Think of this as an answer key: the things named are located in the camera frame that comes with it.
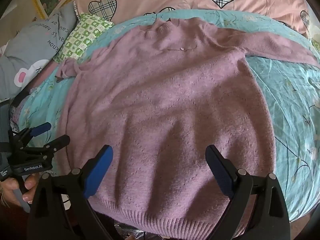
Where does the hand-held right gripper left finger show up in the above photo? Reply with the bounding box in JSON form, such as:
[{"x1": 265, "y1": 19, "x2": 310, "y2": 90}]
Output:
[{"x1": 26, "y1": 144, "x2": 118, "y2": 240}]

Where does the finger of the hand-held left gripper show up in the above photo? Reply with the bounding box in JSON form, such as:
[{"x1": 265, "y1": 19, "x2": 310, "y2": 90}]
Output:
[
  {"x1": 10, "y1": 122, "x2": 52, "y2": 147},
  {"x1": 27, "y1": 134, "x2": 71, "y2": 156}
]

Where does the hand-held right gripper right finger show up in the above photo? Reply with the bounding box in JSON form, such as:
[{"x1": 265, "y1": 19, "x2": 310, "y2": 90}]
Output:
[{"x1": 205, "y1": 144, "x2": 292, "y2": 240}]

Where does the mauve knitted sweater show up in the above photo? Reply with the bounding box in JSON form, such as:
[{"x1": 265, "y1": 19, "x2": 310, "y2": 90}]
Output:
[{"x1": 55, "y1": 16, "x2": 320, "y2": 237}]

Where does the person's left hand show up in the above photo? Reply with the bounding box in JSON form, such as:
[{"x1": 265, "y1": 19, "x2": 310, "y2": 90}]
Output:
[{"x1": 0, "y1": 174, "x2": 41, "y2": 208}]

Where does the grey printed pillow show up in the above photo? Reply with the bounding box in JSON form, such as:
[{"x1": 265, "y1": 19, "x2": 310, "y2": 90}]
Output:
[{"x1": 0, "y1": 4, "x2": 78, "y2": 100}]

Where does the green checked pillow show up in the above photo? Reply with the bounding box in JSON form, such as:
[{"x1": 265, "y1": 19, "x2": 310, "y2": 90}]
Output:
[{"x1": 52, "y1": 12, "x2": 114, "y2": 64}]

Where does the teal floral bed sheet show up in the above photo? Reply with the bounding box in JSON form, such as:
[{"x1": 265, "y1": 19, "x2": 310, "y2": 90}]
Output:
[{"x1": 19, "y1": 9, "x2": 320, "y2": 223}]

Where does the thin pendant necklace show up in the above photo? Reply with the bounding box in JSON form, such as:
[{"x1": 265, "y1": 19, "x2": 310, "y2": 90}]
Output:
[{"x1": 166, "y1": 44, "x2": 198, "y2": 52}]

